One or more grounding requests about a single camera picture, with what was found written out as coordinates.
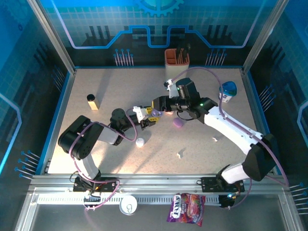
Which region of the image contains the mauve earbud charging case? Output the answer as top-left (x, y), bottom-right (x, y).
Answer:
top-left (172, 117), bottom-right (185, 128)

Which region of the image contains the small bottle with black cap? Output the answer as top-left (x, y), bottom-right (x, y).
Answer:
top-left (87, 93), bottom-right (100, 111)

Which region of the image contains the blue table edge strip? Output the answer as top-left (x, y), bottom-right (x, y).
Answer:
top-left (245, 69), bottom-right (284, 175)
top-left (74, 65), bottom-right (244, 70)
top-left (35, 70), bottom-right (74, 175)

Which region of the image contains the black kitchen utensil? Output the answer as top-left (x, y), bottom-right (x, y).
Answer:
top-left (183, 43), bottom-right (192, 64)

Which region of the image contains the beige utensil holder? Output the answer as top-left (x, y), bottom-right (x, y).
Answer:
top-left (164, 48), bottom-right (191, 81)

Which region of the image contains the white pull-tab can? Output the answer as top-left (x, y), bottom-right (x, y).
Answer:
top-left (119, 194), bottom-right (138, 216)

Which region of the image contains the purple candy bag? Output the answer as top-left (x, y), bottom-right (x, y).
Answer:
top-left (167, 192), bottom-right (206, 227)

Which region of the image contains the black controller box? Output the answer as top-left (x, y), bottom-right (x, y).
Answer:
top-left (219, 193), bottom-right (236, 209)

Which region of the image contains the grey metal shelf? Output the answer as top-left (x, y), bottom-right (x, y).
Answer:
top-left (14, 190), bottom-right (306, 231)

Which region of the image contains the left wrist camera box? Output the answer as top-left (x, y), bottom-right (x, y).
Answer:
top-left (133, 105), bottom-right (149, 121)

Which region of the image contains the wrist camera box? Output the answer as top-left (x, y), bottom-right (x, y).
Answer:
top-left (133, 105), bottom-right (149, 121)
top-left (164, 79), bottom-right (178, 99)

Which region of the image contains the thin black cable loop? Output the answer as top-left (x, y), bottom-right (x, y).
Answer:
top-left (177, 111), bottom-right (194, 122)

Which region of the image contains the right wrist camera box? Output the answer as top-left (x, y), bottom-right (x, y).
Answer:
top-left (164, 79), bottom-right (178, 99)

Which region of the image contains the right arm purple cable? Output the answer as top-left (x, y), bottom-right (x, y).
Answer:
top-left (170, 67), bottom-right (289, 210)

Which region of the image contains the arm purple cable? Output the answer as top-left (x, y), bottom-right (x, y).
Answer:
top-left (69, 107), bottom-right (139, 212)
top-left (170, 67), bottom-right (289, 210)

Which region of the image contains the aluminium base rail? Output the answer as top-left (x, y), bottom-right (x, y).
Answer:
top-left (28, 173), bottom-right (288, 193)

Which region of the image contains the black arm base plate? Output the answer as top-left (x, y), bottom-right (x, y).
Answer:
top-left (201, 177), bottom-right (245, 193)
top-left (73, 177), bottom-right (120, 193)

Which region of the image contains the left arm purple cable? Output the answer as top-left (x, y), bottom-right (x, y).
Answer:
top-left (69, 107), bottom-right (139, 212)

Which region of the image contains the white slotted cable duct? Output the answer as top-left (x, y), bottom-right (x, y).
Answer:
top-left (37, 196), bottom-right (221, 205)

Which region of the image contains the aluminium frame post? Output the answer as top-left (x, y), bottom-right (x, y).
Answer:
top-left (242, 0), bottom-right (288, 73)
top-left (26, 0), bottom-right (77, 75)

